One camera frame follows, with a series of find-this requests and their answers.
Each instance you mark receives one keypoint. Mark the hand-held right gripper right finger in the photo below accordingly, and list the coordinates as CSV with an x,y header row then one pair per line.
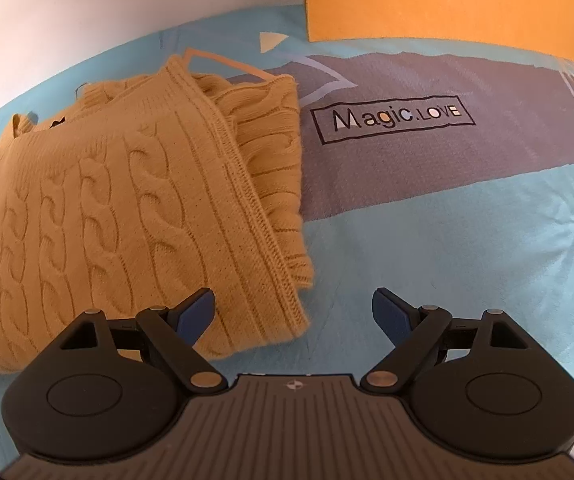
x,y
392,316

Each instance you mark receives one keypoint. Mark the blue and grey printed bedsheet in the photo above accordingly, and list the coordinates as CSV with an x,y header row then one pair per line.
x,y
442,235

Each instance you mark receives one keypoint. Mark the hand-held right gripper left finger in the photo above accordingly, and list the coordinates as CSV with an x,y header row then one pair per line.
x,y
197,317

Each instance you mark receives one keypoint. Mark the orange board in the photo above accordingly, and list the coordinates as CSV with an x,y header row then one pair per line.
x,y
442,0

